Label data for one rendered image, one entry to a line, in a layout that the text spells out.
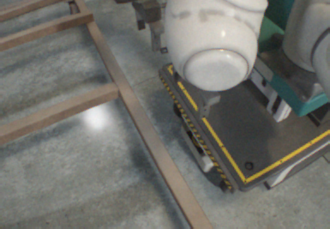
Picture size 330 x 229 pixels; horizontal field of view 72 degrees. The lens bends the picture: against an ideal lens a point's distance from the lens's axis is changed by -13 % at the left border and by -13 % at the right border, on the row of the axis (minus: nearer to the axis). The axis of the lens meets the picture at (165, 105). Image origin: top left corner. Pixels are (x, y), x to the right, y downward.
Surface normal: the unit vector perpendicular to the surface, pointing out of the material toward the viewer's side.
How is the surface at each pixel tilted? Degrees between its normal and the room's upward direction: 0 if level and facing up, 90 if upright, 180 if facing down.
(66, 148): 0
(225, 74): 98
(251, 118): 0
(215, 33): 35
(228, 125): 0
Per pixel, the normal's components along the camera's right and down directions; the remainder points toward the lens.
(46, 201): -0.04, -0.63
